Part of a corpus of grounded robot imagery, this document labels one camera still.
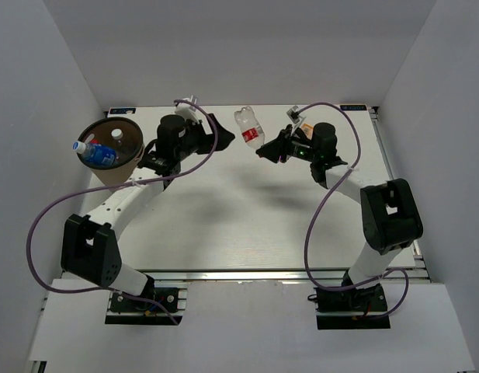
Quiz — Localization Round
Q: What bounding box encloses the blue sticker right corner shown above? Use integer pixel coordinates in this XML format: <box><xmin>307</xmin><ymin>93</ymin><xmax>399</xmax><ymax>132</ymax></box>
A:
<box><xmin>339</xmin><ymin>104</ymin><xmax>367</xmax><ymax>111</ymax></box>

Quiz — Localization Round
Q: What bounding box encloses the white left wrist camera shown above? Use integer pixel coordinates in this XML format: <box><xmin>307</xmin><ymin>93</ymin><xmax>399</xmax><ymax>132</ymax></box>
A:
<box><xmin>174</xmin><ymin>95</ymin><xmax>199</xmax><ymax>123</ymax></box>

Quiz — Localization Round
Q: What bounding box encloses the crushed red label bottle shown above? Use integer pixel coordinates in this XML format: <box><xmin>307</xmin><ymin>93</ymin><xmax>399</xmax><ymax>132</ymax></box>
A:
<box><xmin>234</xmin><ymin>106</ymin><xmax>265</xmax><ymax>150</ymax></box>

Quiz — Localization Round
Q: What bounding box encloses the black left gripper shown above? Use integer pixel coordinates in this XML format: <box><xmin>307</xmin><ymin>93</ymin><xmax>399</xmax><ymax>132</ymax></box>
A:
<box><xmin>174</xmin><ymin>113</ymin><xmax>233</xmax><ymax>160</ymax></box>

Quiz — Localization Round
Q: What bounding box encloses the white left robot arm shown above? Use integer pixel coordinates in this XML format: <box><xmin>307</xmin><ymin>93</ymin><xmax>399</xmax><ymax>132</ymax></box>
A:
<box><xmin>61</xmin><ymin>114</ymin><xmax>235</xmax><ymax>310</ymax></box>

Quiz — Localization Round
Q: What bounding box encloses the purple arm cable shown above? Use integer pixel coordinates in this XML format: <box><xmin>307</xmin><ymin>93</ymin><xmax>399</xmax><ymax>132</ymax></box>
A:
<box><xmin>291</xmin><ymin>102</ymin><xmax>411</xmax><ymax>320</ymax></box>
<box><xmin>26</xmin><ymin>99</ymin><xmax>217</xmax><ymax>326</ymax></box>

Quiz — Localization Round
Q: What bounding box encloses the orange juice bottle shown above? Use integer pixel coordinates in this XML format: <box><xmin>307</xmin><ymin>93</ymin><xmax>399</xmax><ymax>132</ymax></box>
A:
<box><xmin>300</xmin><ymin>124</ymin><xmax>313</xmax><ymax>140</ymax></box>

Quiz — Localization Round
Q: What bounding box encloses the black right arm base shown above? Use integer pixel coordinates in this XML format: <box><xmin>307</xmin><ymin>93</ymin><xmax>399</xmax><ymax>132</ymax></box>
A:
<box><xmin>307</xmin><ymin>271</ymin><xmax>390</xmax><ymax>330</ymax></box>

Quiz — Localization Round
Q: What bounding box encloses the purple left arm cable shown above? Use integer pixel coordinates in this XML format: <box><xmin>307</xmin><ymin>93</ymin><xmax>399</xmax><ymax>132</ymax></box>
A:
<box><xmin>26</xmin><ymin>99</ymin><xmax>217</xmax><ymax>326</ymax></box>

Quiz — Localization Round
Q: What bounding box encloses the brown cardboard cylinder bin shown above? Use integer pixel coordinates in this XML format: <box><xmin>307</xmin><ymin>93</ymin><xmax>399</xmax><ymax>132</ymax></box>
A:
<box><xmin>78</xmin><ymin>117</ymin><xmax>144</xmax><ymax>186</ymax></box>

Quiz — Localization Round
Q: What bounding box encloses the aluminium table front rail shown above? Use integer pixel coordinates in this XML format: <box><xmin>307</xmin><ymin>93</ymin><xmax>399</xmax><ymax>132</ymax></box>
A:
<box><xmin>147</xmin><ymin>268</ymin><xmax>430</xmax><ymax>281</ymax></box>

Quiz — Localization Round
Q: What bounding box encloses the blue sticker corner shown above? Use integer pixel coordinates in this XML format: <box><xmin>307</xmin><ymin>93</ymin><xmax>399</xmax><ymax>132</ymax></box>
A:
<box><xmin>108</xmin><ymin>107</ymin><xmax>136</xmax><ymax>116</ymax></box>
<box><xmin>339</xmin><ymin>104</ymin><xmax>367</xmax><ymax>111</ymax></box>

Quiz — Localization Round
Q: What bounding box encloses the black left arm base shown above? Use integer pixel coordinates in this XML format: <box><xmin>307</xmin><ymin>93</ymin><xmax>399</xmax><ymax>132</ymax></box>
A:
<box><xmin>105</xmin><ymin>274</ymin><xmax>187</xmax><ymax>326</ymax></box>

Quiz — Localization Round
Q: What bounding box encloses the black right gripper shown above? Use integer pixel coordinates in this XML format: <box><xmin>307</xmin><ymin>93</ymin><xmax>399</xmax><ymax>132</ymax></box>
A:
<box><xmin>255</xmin><ymin>124</ymin><xmax>318</xmax><ymax>164</ymax></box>

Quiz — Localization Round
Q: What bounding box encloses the blue sticker left corner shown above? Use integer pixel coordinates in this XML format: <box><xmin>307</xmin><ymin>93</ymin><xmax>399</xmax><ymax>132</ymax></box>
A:
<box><xmin>108</xmin><ymin>107</ymin><xmax>136</xmax><ymax>116</ymax></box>

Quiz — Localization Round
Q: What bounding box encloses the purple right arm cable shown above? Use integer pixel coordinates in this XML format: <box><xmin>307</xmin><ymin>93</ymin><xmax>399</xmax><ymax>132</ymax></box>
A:
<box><xmin>291</xmin><ymin>102</ymin><xmax>411</xmax><ymax>320</ymax></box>

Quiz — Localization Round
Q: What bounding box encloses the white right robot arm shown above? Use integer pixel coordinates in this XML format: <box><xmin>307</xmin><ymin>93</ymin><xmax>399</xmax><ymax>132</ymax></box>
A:
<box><xmin>256</xmin><ymin>123</ymin><xmax>423</xmax><ymax>310</ymax></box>

